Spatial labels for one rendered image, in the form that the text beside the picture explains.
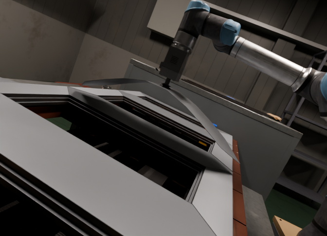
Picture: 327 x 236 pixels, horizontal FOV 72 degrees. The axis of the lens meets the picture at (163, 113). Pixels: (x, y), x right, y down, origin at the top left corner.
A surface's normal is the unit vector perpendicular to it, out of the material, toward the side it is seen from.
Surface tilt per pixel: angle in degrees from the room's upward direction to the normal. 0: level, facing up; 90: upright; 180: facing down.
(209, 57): 90
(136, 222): 0
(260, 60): 110
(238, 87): 90
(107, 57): 90
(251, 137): 90
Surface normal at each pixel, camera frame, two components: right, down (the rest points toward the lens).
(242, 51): -0.48, 0.35
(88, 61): -0.21, 0.11
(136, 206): 0.40, -0.90
